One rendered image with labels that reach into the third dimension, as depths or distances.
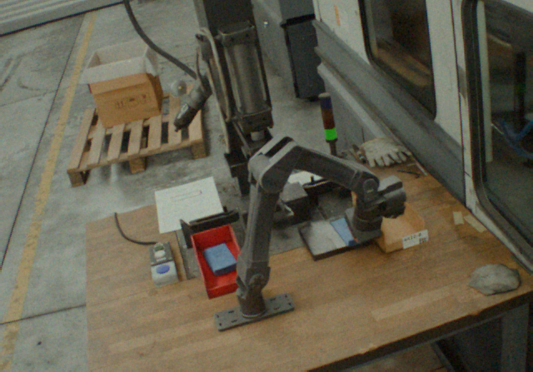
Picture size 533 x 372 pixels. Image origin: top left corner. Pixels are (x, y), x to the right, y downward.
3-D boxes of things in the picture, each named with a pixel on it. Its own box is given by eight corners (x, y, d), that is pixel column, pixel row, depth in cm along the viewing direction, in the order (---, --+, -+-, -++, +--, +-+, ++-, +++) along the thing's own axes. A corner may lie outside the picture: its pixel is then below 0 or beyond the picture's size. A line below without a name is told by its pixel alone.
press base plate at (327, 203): (191, 287, 188) (187, 279, 187) (170, 206, 232) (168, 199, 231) (405, 223, 196) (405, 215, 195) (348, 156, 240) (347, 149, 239)
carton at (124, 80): (104, 103, 574) (88, 49, 552) (171, 87, 575) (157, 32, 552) (93, 133, 515) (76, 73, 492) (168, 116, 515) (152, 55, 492)
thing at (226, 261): (216, 279, 183) (214, 270, 182) (201, 252, 197) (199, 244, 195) (241, 270, 185) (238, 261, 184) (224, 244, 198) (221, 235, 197)
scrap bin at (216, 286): (208, 300, 177) (203, 281, 174) (195, 251, 199) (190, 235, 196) (252, 287, 178) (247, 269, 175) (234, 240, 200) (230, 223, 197)
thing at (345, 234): (350, 250, 181) (348, 240, 180) (331, 223, 195) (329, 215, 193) (373, 241, 182) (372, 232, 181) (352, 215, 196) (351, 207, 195)
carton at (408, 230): (386, 256, 180) (383, 232, 176) (354, 214, 202) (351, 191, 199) (428, 243, 182) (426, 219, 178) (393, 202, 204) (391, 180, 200)
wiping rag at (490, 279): (458, 279, 166) (483, 302, 154) (457, 269, 165) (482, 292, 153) (505, 261, 168) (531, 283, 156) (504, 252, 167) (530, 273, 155)
